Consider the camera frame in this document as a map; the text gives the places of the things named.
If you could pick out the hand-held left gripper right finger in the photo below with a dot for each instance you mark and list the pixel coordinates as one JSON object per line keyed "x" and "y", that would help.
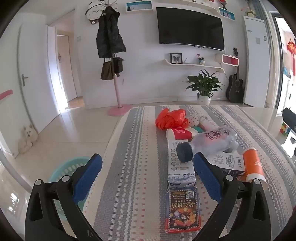
{"x": 205, "y": 176}

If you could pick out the framed butterfly picture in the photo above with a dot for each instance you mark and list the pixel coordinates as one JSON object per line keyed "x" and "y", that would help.
{"x": 176, "y": 58}

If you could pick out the tall white carton box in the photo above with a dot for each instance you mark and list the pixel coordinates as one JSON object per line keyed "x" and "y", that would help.
{"x": 181, "y": 171}

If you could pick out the curved white wall shelf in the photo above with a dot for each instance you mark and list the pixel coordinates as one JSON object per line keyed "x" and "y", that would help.
{"x": 192, "y": 65}

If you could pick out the small decorated vase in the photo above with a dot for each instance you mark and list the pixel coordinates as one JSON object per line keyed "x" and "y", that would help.
{"x": 201, "y": 61}

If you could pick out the pink coat rack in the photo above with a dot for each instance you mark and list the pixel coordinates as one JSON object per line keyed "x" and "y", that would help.
{"x": 118, "y": 92}

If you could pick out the dark card box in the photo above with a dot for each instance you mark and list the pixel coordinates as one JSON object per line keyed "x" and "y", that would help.
{"x": 183, "y": 210}

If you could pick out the black and white wall clock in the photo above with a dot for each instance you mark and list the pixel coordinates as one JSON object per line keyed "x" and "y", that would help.
{"x": 92, "y": 10}

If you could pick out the red and white box shelf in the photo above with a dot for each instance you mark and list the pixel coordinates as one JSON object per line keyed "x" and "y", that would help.
{"x": 230, "y": 60}

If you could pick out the white door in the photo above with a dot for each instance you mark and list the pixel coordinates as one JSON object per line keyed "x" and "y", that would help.
{"x": 38, "y": 76}

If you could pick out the black handbag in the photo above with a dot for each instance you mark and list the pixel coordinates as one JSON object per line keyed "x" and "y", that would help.
{"x": 118, "y": 66}

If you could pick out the white plant pot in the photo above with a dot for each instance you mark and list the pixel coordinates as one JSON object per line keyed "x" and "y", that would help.
{"x": 204, "y": 99}

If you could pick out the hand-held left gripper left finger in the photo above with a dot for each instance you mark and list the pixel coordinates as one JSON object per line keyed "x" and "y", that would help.
{"x": 89, "y": 176}

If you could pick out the colourful puzzle cube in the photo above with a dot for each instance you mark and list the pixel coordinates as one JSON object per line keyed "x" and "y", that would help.
{"x": 285, "y": 129}

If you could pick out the red plastic bag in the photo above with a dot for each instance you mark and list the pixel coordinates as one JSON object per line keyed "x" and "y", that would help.
{"x": 170, "y": 119}

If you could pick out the flat white printed box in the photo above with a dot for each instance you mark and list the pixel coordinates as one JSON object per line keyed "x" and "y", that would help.
{"x": 229, "y": 162}

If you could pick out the white polka dot pouch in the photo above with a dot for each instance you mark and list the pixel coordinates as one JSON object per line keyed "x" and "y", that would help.
{"x": 194, "y": 119}

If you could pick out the red knot wall ornament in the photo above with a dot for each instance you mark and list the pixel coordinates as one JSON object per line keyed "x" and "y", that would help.
{"x": 291, "y": 48}

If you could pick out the black rounded object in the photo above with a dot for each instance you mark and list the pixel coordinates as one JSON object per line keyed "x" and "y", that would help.
{"x": 290, "y": 119}

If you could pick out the white dog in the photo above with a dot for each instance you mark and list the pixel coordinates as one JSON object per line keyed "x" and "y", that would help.
{"x": 27, "y": 139}

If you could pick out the blue and white box shelf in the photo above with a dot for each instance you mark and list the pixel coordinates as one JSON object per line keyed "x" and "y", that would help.
{"x": 138, "y": 5}
{"x": 227, "y": 13}

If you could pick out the red and white paper cup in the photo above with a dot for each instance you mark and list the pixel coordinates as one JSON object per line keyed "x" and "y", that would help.
{"x": 180, "y": 134}

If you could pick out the green leafy houseplant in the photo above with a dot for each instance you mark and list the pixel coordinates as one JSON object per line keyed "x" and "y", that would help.
{"x": 204, "y": 83}

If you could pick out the brown handbag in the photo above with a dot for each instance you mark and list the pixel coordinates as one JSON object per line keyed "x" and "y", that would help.
{"x": 106, "y": 70}

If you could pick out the long white wall shelf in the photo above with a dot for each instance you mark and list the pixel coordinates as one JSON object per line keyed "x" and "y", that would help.
{"x": 185, "y": 4}

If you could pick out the clear bottle with black cap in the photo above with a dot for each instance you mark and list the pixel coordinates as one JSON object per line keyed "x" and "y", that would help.
{"x": 212, "y": 141}

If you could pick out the black flat television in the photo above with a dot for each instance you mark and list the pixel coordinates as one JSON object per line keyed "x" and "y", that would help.
{"x": 189, "y": 27}

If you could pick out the black acoustic guitar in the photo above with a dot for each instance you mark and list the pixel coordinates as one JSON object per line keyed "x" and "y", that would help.
{"x": 235, "y": 90}

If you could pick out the teal roll in clear bag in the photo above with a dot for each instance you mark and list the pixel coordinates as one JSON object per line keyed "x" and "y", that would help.
{"x": 198, "y": 129}

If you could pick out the black coat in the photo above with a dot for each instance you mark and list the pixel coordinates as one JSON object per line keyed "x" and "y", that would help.
{"x": 109, "y": 34}

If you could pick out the orange white tube bottle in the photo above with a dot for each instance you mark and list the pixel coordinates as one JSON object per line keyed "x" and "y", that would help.
{"x": 253, "y": 163}

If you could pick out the teal plastic basket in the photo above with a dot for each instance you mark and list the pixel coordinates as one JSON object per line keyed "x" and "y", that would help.
{"x": 66, "y": 165}

